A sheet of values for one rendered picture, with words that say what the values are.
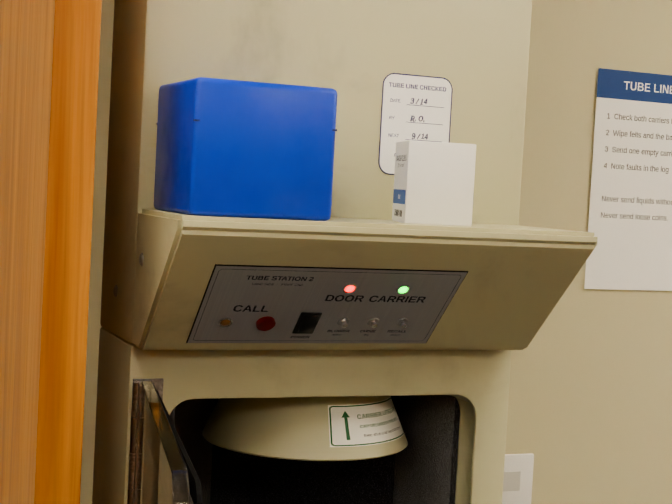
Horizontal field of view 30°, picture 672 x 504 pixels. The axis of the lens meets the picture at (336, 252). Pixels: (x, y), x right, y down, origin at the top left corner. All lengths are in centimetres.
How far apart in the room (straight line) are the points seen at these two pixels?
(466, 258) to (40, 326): 30
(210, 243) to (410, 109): 24
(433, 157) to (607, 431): 80
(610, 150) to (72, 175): 93
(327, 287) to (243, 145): 13
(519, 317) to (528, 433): 61
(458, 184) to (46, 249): 30
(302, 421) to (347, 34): 31
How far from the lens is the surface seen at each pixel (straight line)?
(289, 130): 84
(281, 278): 87
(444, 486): 109
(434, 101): 100
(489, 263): 92
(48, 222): 82
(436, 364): 102
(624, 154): 162
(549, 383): 159
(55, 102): 82
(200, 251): 83
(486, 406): 105
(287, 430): 101
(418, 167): 91
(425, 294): 92
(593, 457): 165
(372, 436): 103
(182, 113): 85
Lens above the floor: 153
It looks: 3 degrees down
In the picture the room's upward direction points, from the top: 3 degrees clockwise
